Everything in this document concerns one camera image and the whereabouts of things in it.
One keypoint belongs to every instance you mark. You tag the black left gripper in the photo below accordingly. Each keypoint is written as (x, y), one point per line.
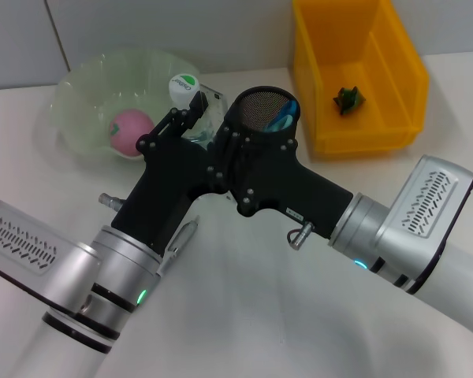
(165, 185)

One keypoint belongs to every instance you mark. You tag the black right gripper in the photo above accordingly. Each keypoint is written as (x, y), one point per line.
(284, 181)

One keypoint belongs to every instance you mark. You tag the clear plastic ruler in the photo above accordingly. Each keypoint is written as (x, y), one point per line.
(214, 106)

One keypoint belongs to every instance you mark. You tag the clear green-label water bottle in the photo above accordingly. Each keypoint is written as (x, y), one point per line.
(183, 88)

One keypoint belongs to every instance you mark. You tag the blue scissors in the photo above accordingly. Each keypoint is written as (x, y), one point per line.
(281, 116)

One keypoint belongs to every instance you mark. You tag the pink toy peach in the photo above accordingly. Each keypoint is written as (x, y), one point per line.
(126, 130)

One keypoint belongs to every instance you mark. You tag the silver ballpoint pen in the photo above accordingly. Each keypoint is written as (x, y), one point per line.
(181, 236)

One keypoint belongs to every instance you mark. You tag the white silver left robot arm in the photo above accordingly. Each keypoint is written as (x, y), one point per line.
(118, 260)

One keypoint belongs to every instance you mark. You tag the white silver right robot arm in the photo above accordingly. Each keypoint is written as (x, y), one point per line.
(358, 228)

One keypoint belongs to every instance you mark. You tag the black mesh pen holder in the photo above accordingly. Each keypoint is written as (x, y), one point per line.
(260, 110)

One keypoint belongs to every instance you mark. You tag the translucent green fruit plate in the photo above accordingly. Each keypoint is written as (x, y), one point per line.
(83, 90)

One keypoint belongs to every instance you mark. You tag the yellow plastic bin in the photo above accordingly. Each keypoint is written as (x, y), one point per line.
(378, 51)

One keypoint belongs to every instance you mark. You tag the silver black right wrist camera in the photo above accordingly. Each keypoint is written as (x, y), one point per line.
(425, 204)

